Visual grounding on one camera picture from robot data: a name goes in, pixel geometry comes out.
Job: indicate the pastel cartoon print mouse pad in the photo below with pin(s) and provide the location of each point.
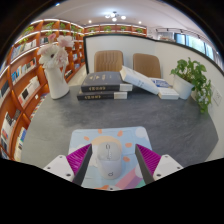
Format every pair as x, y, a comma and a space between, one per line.
110, 133

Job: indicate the green plant in white pot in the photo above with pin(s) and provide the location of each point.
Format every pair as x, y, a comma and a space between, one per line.
183, 86

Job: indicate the orange wooden bookshelf unit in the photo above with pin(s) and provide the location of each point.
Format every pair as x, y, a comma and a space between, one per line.
25, 80

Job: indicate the thick dark hardcover book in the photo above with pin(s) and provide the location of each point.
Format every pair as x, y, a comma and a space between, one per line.
100, 80

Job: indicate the white wall socket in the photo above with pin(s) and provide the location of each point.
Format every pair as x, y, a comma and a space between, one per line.
217, 97

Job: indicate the white vase with pink flowers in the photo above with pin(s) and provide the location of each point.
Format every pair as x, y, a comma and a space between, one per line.
57, 83

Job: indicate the white book with blue cover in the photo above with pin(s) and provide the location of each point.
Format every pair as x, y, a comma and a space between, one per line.
168, 92

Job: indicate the thick white book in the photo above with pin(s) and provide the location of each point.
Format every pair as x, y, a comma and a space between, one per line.
138, 80

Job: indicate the ceiling lights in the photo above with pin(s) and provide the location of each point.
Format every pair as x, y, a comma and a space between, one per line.
115, 16

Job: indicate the light grey computer mouse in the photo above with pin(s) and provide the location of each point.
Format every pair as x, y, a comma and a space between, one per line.
108, 163

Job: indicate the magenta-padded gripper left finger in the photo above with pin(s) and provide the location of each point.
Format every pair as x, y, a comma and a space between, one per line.
78, 161

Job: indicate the window with dark frame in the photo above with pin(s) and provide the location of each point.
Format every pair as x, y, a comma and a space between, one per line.
195, 43

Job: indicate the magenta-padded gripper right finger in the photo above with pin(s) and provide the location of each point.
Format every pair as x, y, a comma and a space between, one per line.
150, 161

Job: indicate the tan upholstered chair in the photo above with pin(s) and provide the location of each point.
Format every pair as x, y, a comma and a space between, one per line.
108, 61
146, 65

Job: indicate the thin dark hardcover book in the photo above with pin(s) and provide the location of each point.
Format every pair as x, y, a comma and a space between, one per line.
100, 96

